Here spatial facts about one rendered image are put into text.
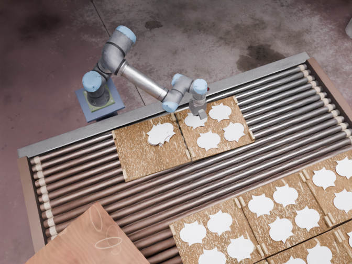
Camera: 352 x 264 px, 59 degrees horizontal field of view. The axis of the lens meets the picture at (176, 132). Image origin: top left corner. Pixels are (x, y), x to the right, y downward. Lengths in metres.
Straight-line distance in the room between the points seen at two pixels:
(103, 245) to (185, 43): 2.50
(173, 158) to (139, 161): 0.21
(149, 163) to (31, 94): 1.94
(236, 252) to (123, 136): 0.94
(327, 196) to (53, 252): 1.52
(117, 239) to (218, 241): 0.54
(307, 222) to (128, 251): 0.98
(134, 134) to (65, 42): 2.07
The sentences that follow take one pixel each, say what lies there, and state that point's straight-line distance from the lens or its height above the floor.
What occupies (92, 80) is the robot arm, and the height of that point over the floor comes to 1.12.
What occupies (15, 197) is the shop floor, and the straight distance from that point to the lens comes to 3.11.
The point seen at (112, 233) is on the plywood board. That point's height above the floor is 1.04.
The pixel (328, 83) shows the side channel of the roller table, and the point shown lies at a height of 0.95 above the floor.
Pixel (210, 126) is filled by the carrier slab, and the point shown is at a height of 0.94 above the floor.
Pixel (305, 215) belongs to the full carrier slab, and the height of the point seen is 0.95.
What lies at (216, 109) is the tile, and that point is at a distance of 2.04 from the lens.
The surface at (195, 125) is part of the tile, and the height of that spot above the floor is 0.95.
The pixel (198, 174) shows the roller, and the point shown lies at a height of 0.92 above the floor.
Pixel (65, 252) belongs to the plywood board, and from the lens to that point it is 1.76.
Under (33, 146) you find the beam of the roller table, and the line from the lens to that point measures 2.13.
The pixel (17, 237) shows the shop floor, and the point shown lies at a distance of 3.02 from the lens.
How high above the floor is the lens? 2.71
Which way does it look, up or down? 64 degrees down
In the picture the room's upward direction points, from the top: straight up
